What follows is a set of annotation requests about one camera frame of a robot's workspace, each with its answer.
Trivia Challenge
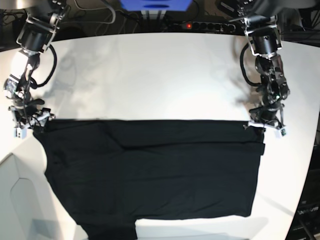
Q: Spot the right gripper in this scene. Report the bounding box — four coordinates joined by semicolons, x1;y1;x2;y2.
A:
7;96;55;132

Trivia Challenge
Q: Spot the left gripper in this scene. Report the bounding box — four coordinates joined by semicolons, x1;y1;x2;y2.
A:
243;101;285;132

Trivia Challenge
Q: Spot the black T-shirt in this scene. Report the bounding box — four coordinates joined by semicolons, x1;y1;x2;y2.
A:
33;119;265;240

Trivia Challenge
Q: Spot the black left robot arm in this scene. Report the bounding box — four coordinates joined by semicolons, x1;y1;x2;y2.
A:
235;0;290;137

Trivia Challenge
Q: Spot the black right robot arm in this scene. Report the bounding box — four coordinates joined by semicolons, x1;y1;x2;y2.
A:
0;0;69;139

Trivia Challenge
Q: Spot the white plastic bin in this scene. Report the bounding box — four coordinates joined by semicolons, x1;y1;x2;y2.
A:
0;153;76;240

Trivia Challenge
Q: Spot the black power strip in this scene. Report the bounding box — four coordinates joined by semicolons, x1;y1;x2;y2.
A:
163;21;237;34

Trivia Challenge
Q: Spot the black equipment with label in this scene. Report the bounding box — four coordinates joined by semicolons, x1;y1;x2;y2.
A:
284;164;320;240

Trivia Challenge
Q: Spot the blue box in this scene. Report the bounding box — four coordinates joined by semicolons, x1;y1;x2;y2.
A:
120;0;193;12

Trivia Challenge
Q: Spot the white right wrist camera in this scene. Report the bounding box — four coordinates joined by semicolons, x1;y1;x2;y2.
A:
13;127;27;139

